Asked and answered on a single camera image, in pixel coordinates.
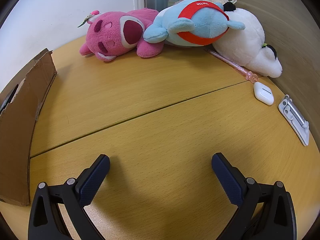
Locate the white earbud case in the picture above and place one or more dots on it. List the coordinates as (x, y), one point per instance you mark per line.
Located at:
(263, 93)

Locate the wooden desk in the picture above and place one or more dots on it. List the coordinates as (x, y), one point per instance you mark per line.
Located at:
(160, 120)

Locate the blue plush toy red band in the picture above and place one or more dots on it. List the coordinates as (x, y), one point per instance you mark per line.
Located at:
(200, 22)

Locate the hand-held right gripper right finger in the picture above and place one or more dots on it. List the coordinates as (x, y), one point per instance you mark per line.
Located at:
(228, 182)

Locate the pink bear plush toy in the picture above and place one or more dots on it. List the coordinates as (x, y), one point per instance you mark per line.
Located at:
(112, 37)

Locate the brown cardboard box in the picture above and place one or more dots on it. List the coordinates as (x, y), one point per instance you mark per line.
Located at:
(17, 142)

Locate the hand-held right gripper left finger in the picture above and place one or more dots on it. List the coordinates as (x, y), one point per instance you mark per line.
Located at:
(92, 181)

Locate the grey folding phone stand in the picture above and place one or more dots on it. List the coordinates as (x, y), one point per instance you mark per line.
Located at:
(296, 121)

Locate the white plush toy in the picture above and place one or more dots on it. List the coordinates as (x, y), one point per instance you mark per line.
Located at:
(245, 42)

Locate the pink transparent pen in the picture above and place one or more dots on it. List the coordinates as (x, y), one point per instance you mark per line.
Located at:
(240, 69)

